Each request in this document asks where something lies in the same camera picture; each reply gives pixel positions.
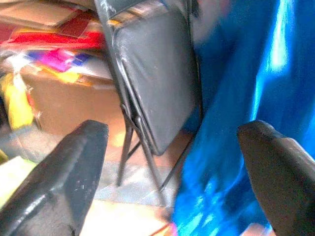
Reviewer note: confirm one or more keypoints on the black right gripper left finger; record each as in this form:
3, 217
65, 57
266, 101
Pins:
56, 182

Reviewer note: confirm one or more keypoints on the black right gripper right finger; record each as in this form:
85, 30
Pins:
278, 177

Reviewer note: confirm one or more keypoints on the brown cardboard box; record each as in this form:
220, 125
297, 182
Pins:
71, 103

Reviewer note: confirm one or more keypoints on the blue plastic bag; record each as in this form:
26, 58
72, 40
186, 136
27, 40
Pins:
246, 98

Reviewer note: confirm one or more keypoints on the yellow plastic package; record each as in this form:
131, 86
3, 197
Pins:
17, 103

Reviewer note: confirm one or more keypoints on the magenta and blue wrapper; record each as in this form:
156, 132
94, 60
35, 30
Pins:
59, 59

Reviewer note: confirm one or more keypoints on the grey folding chair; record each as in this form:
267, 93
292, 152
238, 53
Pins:
157, 78

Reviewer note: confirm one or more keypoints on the red flat packaging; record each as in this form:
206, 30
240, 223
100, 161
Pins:
54, 37

